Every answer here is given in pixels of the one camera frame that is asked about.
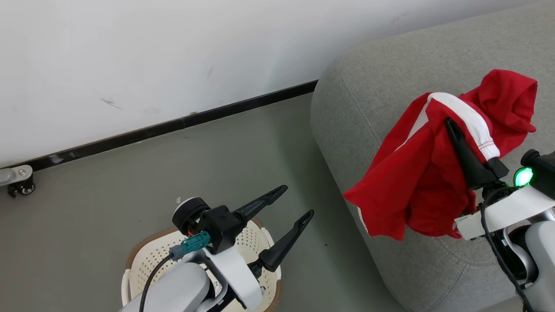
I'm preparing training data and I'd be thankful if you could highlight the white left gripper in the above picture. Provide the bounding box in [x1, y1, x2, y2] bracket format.
[203, 185, 315, 311]

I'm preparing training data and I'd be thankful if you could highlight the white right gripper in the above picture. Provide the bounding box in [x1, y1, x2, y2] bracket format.
[445, 117, 555, 241]

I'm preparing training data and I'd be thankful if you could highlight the red and white garment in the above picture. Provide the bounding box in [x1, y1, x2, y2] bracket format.
[343, 68, 539, 241]

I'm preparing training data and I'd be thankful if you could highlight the grey fabric sofa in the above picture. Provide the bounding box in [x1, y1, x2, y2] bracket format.
[310, 2, 555, 312]

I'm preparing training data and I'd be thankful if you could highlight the cream perforated plastic laundry basket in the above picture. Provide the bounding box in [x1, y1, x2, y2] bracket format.
[121, 217, 283, 312]

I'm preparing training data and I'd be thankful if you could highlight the metal leg with caster wheel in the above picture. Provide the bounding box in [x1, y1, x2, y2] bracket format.
[0, 165, 36, 199]

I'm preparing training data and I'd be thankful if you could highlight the teal cable connector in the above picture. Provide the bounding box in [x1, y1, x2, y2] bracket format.
[169, 231, 212, 261]

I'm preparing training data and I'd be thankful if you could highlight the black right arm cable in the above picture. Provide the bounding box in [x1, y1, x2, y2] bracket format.
[479, 186, 535, 312]

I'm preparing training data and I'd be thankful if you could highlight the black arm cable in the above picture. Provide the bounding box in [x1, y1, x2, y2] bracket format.
[479, 186, 535, 312]
[139, 253, 175, 312]

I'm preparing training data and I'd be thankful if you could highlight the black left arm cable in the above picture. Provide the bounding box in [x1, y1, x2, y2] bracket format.
[139, 253, 175, 312]

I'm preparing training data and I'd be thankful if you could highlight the black wall baseboard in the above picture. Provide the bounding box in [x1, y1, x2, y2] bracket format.
[0, 79, 319, 173]

